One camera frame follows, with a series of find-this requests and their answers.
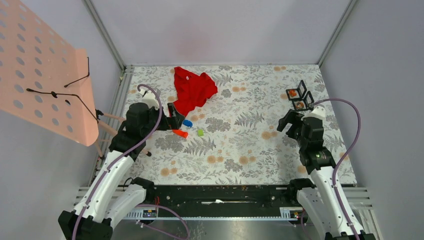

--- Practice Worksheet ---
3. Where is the floral table mat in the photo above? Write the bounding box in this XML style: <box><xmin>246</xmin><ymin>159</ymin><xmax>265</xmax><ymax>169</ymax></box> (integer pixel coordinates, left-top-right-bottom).
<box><xmin>120</xmin><ymin>64</ymin><xmax>358</xmax><ymax>186</ymax></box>

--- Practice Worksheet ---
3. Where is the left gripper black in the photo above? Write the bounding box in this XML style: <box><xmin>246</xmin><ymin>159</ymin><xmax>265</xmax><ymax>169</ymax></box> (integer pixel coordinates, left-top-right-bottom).
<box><xmin>141</xmin><ymin>102</ymin><xmax>185</xmax><ymax>137</ymax></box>

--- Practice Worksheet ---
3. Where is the red long toy block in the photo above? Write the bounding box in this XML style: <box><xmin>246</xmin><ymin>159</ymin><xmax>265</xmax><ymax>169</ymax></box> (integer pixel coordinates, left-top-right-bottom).
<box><xmin>172</xmin><ymin>129</ymin><xmax>189</xmax><ymax>139</ymax></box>

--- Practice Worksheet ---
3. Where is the green toy block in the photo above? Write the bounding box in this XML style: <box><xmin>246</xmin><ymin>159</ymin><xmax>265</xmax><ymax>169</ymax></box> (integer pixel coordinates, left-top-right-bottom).
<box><xmin>197</xmin><ymin>129</ymin><xmax>204</xmax><ymax>137</ymax></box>

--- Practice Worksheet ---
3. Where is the red shirt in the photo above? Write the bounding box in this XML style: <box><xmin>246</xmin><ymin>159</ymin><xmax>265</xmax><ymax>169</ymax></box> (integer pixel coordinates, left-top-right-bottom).
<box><xmin>173</xmin><ymin>66</ymin><xmax>218</xmax><ymax>117</ymax></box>

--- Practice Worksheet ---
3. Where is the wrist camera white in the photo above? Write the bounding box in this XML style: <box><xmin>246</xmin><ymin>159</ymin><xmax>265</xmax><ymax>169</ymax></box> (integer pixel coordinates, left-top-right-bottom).
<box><xmin>309</xmin><ymin>105</ymin><xmax>327</xmax><ymax>121</ymax></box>
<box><xmin>139</xmin><ymin>89</ymin><xmax>160</xmax><ymax>109</ymax></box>

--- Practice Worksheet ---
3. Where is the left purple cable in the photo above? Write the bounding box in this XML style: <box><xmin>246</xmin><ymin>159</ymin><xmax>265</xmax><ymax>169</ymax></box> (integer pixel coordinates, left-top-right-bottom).
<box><xmin>71</xmin><ymin>84</ymin><xmax>191</xmax><ymax>240</ymax></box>

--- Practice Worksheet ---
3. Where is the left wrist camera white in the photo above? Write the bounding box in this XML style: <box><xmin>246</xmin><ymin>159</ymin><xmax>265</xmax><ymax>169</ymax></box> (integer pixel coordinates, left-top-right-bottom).
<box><xmin>139</xmin><ymin>89</ymin><xmax>160</xmax><ymax>109</ymax></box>

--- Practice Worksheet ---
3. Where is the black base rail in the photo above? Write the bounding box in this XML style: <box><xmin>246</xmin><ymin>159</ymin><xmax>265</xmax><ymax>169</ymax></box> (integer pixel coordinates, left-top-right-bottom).
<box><xmin>144</xmin><ymin>185</ymin><xmax>303</xmax><ymax>219</ymax></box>

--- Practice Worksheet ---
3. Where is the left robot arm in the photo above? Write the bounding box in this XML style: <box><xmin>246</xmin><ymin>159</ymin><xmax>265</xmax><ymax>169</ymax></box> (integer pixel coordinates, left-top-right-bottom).
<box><xmin>58</xmin><ymin>102</ymin><xmax>185</xmax><ymax>240</ymax></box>

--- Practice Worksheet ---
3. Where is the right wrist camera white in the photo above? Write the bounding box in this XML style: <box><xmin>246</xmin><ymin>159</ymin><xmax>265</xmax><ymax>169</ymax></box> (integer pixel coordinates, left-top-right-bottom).
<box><xmin>309</xmin><ymin>105</ymin><xmax>327</xmax><ymax>121</ymax></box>

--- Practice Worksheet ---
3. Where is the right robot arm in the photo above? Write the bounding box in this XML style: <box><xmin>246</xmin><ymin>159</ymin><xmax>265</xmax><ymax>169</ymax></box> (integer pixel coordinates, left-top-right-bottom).
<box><xmin>277</xmin><ymin>106</ymin><xmax>376</xmax><ymax>240</ymax></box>

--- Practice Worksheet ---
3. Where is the black display box with orange brooch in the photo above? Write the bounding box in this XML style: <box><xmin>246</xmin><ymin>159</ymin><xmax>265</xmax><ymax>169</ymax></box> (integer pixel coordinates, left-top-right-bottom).
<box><xmin>285</xmin><ymin>80</ymin><xmax>307</xmax><ymax>101</ymax></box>

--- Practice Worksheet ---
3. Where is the blue toy block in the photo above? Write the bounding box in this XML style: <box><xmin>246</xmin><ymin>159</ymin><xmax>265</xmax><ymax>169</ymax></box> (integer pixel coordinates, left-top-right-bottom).
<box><xmin>182</xmin><ymin>119</ymin><xmax>193</xmax><ymax>128</ymax></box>

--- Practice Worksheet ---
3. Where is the pink perforated music stand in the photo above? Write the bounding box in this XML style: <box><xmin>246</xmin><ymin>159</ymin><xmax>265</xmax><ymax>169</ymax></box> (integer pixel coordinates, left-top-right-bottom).
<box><xmin>0</xmin><ymin>0</ymin><xmax>119</xmax><ymax>157</ymax></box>

